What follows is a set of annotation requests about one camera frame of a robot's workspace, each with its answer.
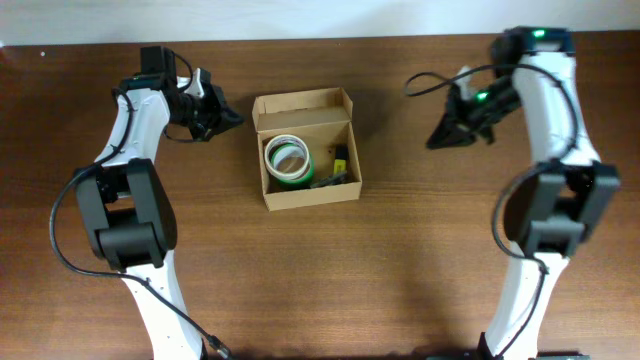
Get yellow highlighter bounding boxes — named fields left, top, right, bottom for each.
left=333, top=145, right=349, bottom=175

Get black marker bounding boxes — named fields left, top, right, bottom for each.
left=310, top=171, right=347, bottom=189

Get cardboard box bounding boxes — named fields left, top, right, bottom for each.
left=252, top=87, right=363, bottom=211

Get green tape roll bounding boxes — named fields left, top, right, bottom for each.
left=270, top=144, right=315, bottom=189

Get white tape roll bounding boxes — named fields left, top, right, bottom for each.
left=264, top=134, right=314, bottom=183

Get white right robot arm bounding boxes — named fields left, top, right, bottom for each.
left=426, top=26, right=621, bottom=359

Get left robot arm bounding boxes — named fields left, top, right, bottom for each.
left=71, top=46, right=244, bottom=359

